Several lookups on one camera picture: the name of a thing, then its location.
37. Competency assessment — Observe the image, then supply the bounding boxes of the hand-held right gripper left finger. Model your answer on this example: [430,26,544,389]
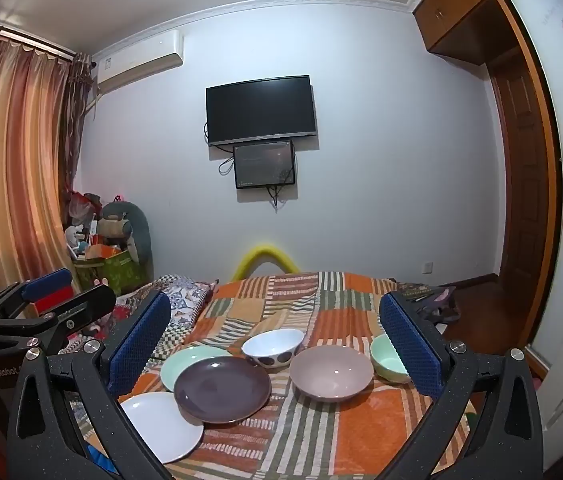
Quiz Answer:
[8,290,172,480]

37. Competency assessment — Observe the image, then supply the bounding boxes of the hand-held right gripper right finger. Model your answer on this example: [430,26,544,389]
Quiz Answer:
[379,290,545,480]

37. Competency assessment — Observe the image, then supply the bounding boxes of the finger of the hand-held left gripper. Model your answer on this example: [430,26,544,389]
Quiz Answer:
[0,285,117,356]
[0,267,73,323]

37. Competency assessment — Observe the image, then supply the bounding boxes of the mint green bowl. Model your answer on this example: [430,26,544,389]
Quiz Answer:
[369,332,412,386]

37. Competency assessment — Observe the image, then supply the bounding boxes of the mint green plate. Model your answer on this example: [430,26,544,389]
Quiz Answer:
[160,346,235,393]

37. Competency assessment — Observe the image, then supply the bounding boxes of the white plate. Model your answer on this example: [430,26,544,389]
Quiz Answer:
[119,391,205,465]

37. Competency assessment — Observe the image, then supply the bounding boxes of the pinkish grey bowl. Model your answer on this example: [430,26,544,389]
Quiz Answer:
[289,345,375,402]

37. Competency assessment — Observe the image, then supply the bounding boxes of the dark purple plate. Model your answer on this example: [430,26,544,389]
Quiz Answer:
[174,355,272,426]

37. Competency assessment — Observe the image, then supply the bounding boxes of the white dotted bowl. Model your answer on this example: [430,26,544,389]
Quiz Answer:
[242,328,306,371]

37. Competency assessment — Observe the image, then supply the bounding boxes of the red box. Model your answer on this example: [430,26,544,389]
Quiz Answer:
[32,285,77,318]

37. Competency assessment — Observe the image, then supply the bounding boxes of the green storage box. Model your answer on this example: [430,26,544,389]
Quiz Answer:
[74,249,151,297]

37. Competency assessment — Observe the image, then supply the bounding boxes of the dark bag on floor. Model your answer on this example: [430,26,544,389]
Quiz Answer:
[401,282,462,331]

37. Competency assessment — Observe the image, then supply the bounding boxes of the blue white patterned quilt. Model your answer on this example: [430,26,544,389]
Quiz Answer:
[112,274,220,361]

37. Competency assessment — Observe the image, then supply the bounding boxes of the red plastic bag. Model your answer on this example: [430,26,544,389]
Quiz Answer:
[66,191,105,226]

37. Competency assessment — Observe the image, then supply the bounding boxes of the orange striped patchwork blanket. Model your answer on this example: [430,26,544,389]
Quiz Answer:
[69,270,477,480]

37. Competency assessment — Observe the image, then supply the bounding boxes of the orange striped curtain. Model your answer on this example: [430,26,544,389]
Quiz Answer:
[0,25,93,306]

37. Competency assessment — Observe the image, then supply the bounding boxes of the yellow foam tube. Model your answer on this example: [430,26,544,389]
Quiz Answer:
[232,244,299,281]

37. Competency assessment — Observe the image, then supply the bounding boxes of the brown wooden door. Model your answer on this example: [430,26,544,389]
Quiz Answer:
[486,45,562,283]

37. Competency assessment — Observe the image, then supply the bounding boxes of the white air conditioner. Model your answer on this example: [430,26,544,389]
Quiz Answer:
[92,29,184,95]

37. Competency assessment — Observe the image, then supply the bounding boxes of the wooden overhead cabinet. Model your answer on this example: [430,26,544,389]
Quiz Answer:
[411,0,537,56]

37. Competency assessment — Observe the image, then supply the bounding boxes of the small black wall monitor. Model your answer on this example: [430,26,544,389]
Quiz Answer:
[233,140,296,190]

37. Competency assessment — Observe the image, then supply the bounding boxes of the black wall television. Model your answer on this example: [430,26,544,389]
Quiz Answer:
[206,75,318,147]

